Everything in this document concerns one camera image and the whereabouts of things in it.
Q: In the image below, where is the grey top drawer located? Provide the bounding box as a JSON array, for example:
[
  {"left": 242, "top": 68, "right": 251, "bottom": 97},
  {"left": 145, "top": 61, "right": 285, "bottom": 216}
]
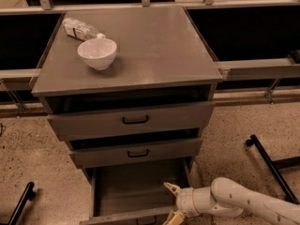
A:
[{"left": 47, "top": 101, "right": 214, "bottom": 141}]

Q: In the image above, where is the black stand leg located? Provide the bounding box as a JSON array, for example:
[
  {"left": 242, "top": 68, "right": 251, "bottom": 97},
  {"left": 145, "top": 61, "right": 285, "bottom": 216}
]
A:
[
  {"left": 7, "top": 182, "right": 36, "bottom": 225},
  {"left": 245, "top": 134, "right": 300, "bottom": 204}
]

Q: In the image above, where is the metal window railing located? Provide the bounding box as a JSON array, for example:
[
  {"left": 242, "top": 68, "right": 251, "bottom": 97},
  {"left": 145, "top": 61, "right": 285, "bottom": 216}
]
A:
[{"left": 0, "top": 0, "right": 299, "bottom": 116}]

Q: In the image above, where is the grey drawer cabinet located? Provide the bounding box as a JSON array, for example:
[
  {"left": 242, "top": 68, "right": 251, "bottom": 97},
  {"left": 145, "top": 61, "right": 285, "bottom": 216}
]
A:
[{"left": 31, "top": 6, "right": 223, "bottom": 173}]

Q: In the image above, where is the black right stand leg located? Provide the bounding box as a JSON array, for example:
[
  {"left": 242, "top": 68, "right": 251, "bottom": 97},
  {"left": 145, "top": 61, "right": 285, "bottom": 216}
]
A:
[{"left": 245, "top": 134, "right": 300, "bottom": 204}]

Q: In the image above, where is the grey drawer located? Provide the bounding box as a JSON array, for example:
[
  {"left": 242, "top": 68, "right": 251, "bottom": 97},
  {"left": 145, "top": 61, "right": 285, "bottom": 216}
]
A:
[
  {"left": 80, "top": 157, "right": 193, "bottom": 225},
  {"left": 47, "top": 101, "right": 214, "bottom": 141},
  {"left": 70, "top": 138, "right": 203, "bottom": 168}
]

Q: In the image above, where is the grey middle drawer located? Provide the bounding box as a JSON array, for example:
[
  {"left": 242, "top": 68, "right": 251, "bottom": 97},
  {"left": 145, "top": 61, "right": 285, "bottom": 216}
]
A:
[{"left": 70, "top": 138, "right": 203, "bottom": 168}]

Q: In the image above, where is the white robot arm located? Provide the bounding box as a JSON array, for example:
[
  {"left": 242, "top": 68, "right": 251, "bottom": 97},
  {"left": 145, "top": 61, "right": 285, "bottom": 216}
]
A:
[{"left": 163, "top": 177, "right": 300, "bottom": 225}]

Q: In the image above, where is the black left stand leg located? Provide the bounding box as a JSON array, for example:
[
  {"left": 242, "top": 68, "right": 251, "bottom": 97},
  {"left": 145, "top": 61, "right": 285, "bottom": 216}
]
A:
[{"left": 7, "top": 182, "right": 36, "bottom": 225}]

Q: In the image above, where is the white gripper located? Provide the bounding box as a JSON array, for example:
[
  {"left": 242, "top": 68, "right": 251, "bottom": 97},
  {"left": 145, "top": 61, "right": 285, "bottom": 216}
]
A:
[{"left": 162, "top": 182, "right": 216, "bottom": 225}]

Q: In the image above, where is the grey bottom drawer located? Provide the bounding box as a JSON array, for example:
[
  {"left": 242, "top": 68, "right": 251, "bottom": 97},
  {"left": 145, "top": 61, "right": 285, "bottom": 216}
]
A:
[{"left": 80, "top": 157, "right": 193, "bottom": 225}]

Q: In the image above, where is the clear plastic water bottle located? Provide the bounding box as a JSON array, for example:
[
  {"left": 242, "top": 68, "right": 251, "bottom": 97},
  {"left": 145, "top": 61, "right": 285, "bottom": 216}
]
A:
[{"left": 62, "top": 18, "right": 106, "bottom": 41}]

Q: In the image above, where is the white ceramic bowl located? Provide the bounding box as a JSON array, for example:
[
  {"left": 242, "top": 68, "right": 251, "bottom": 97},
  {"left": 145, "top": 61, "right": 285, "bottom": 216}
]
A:
[{"left": 77, "top": 38, "right": 117, "bottom": 70}]

